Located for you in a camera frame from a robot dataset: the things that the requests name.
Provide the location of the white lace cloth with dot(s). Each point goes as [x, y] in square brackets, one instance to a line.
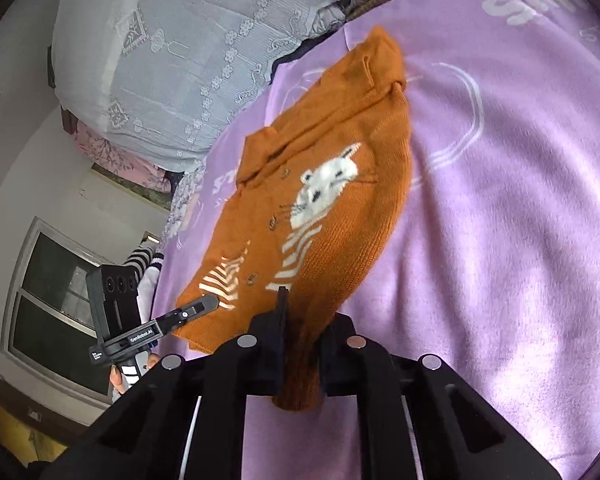
[180, 60]

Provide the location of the blue floral cloth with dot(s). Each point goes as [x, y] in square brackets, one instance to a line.
[185, 200]

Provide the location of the black white striped garment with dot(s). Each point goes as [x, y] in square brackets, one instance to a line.
[140, 260]

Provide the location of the purple printed blanket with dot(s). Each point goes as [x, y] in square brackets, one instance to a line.
[504, 260]

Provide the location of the white frame window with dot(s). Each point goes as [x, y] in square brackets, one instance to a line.
[50, 280]

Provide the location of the person's left hand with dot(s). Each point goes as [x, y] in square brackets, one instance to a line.
[117, 380]

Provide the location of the pink floral cloth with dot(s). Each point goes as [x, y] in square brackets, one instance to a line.
[105, 152]

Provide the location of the pile of folded bedding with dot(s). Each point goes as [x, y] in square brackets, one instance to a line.
[345, 5]

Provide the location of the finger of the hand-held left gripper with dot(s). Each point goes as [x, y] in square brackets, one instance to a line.
[190, 312]

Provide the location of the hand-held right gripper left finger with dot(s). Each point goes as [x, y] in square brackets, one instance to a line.
[275, 340]

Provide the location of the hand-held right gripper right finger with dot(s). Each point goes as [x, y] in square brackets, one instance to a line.
[340, 350]

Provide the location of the orange knit cardigan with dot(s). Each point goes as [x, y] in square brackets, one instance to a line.
[340, 200]

